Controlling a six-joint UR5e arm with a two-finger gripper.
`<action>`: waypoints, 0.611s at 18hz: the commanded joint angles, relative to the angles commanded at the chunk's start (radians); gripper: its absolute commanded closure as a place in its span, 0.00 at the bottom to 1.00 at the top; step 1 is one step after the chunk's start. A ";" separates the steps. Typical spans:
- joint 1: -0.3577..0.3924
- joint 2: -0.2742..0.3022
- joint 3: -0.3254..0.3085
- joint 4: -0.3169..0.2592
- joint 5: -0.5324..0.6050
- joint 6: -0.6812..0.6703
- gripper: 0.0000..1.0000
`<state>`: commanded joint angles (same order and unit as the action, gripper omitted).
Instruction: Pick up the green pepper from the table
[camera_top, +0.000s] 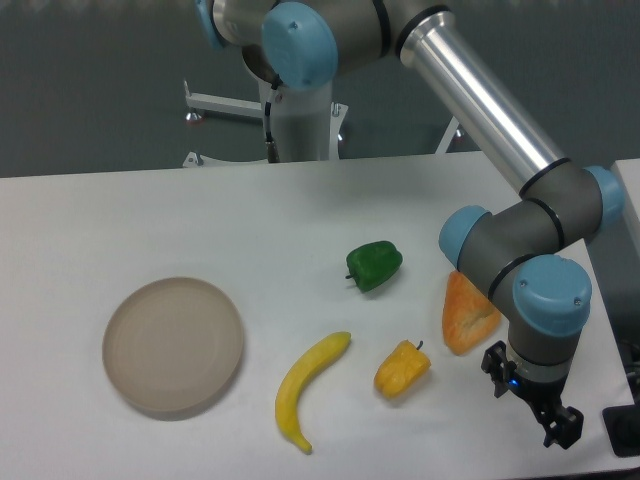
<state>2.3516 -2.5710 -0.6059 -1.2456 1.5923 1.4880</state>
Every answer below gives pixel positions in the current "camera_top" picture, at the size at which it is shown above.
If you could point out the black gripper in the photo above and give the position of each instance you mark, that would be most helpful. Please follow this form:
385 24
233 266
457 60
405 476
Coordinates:
541 386

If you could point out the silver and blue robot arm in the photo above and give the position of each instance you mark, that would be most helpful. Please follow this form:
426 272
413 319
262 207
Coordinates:
297 48

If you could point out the yellow bell pepper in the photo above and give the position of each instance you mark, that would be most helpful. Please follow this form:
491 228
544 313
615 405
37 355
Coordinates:
406 364

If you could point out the green bell pepper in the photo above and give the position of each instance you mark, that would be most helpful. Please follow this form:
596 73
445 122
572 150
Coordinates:
373 264

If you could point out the orange bread slice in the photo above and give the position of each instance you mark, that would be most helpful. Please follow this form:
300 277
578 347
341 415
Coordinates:
468 317

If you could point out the black device at table edge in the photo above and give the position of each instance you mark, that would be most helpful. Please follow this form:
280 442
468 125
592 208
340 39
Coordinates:
622 426

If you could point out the yellow banana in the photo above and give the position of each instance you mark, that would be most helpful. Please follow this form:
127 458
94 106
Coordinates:
310 364

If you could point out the beige round plate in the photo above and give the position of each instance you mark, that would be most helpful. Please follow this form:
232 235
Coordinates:
172 347

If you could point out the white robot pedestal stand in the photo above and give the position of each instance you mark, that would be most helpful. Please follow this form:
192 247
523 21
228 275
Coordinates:
297 125

